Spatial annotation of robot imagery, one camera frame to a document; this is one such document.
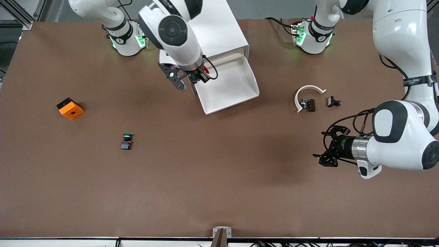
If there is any red push button switch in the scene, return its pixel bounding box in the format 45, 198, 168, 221
189, 66, 211, 84

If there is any white plastic drawer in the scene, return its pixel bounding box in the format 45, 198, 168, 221
204, 47, 248, 62
193, 56, 260, 115

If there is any white drawer cabinet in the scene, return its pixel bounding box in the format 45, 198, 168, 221
190, 0, 250, 69

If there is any brown small component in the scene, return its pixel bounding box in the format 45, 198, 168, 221
300, 98, 316, 113

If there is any white curved plastic piece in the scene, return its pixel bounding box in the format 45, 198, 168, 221
294, 85, 327, 114

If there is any brown paper table cover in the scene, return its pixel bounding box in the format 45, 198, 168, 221
0, 17, 439, 239

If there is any orange box with hole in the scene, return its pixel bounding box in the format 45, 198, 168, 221
57, 98, 84, 120

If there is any green push button switch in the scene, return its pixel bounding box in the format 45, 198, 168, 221
121, 133, 134, 150

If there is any black base cable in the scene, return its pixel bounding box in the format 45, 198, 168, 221
265, 15, 309, 36

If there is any grey metal bracket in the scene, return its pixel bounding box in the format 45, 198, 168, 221
213, 226, 232, 238

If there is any aluminium frame profile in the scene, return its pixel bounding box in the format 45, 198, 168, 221
0, 0, 47, 31

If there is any white table edge rail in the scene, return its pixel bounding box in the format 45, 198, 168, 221
0, 238, 439, 247

